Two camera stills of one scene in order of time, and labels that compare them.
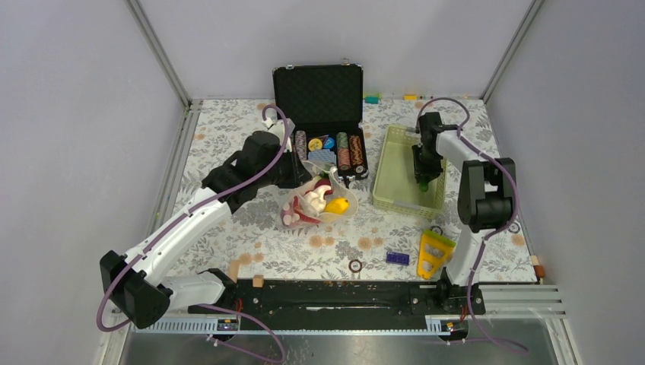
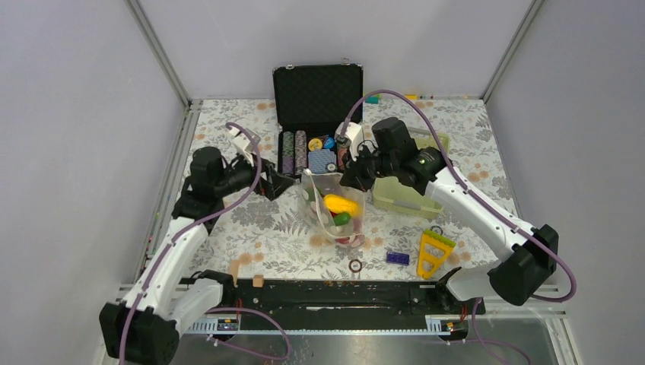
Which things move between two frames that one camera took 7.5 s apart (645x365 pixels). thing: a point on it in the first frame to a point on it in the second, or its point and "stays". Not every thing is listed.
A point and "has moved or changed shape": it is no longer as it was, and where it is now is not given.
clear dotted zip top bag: x=322 y=196 has moved or changed shape
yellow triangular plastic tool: x=433 y=254 stays
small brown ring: x=350 y=268 stays
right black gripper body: x=427 y=163 to x=364 y=169
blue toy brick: x=397 y=258 stays
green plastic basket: x=396 y=186 stays
